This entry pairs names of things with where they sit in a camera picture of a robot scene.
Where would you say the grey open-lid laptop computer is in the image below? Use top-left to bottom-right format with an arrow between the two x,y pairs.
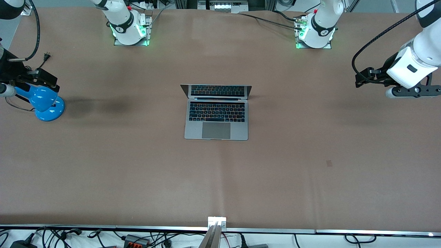
180,84 -> 252,141

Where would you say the blue desk lamp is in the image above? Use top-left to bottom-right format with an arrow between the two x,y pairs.
14,85 -> 66,122

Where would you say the brown table cover sheet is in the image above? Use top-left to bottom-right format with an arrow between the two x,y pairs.
0,7 -> 441,230

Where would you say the white power strip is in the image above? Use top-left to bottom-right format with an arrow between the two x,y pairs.
198,0 -> 249,14

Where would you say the black power adapter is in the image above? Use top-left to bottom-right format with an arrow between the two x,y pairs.
10,239 -> 38,248

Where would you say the grey box with orange buttons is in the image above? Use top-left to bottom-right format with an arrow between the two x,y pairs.
123,234 -> 151,247

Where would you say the aluminium profile bar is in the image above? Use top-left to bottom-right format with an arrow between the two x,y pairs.
198,221 -> 223,248

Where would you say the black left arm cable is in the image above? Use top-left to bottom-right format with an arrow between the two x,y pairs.
351,0 -> 430,82

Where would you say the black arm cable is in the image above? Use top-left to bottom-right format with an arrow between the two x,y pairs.
351,0 -> 430,82
7,0 -> 41,62

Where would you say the black lamp cable with plug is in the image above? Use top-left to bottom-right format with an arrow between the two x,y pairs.
5,52 -> 52,112

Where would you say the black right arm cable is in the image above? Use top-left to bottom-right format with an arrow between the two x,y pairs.
7,0 -> 41,62

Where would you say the short black table cable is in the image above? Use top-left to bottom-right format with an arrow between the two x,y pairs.
274,10 -> 301,22

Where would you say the thick black braided table cable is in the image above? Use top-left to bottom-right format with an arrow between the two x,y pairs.
238,12 -> 305,31

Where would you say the silver table edge rail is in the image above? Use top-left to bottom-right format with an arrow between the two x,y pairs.
0,224 -> 441,237

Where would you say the black looped floor cable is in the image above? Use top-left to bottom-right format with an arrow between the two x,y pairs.
345,233 -> 377,245

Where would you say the small silver metal bracket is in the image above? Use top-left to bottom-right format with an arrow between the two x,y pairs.
208,216 -> 227,230

